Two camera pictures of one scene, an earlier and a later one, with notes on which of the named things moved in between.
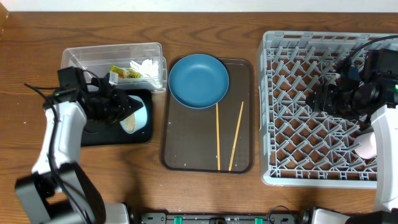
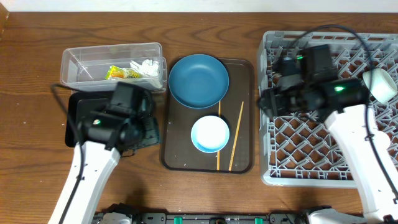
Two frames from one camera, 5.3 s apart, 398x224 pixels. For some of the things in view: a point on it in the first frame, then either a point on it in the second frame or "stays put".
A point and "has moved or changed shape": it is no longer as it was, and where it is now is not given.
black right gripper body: (339, 102) to (291, 99)
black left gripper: (119, 99) to (157, 124)
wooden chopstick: (236, 137) stays put
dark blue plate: (198, 81) stays put
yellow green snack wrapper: (124, 73) stays put
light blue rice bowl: (137, 121) has moved or changed shape
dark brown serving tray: (188, 136) stays put
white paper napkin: (147, 67) stays put
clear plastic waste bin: (129, 66) stays put
